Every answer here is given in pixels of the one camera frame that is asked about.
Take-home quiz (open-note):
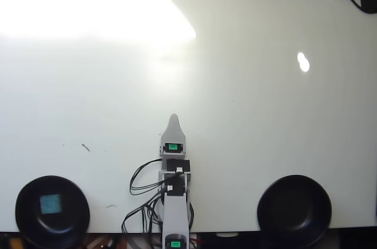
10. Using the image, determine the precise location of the black cable bundle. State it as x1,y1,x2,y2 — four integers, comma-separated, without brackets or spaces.
121,192,166,235

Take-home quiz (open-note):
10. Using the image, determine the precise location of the black servo cable loop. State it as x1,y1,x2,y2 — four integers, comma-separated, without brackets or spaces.
129,157,166,197

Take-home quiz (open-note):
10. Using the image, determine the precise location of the blue foam cube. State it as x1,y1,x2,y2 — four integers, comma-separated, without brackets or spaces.
39,193,64,215

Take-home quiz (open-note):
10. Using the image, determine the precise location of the black round bowl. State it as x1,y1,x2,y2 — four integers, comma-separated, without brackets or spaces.
256,174,333,248
15,175,91,249

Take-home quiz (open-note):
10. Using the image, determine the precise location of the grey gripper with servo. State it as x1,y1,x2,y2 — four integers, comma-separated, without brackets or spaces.
159,113,187,157

